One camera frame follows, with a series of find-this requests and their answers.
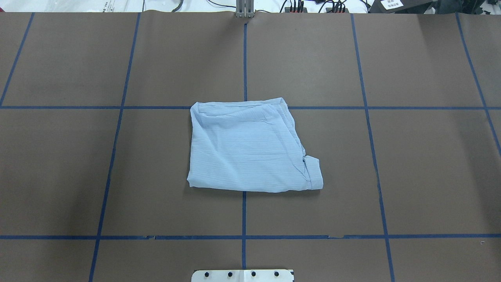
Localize grey aluminium frame post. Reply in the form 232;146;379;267
236;0;255;18

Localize black box with label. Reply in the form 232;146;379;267
368;0;438;14

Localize black cable cluster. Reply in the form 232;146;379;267
260;0;374;14

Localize light blue button shirt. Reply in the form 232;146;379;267
187;98;323;193

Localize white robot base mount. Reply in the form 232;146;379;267
191;269;295;282

